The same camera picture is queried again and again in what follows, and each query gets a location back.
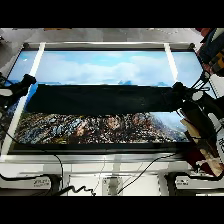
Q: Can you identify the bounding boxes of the black pants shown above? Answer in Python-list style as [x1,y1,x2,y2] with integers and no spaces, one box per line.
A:
[24,83,184,117]

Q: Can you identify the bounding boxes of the heap of clothes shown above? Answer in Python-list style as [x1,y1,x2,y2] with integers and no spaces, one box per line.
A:
[195,27,224,78]
[179,116,224,178]

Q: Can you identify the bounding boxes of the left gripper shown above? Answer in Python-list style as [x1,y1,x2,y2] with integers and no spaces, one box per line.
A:
[21,73,38,88]

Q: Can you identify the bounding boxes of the black cable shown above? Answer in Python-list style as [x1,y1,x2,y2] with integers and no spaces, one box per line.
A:
[0,124,98,197]
[116,152,179,195]

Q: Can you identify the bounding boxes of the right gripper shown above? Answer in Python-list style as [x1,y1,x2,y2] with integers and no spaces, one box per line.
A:
[171,81,188,99]

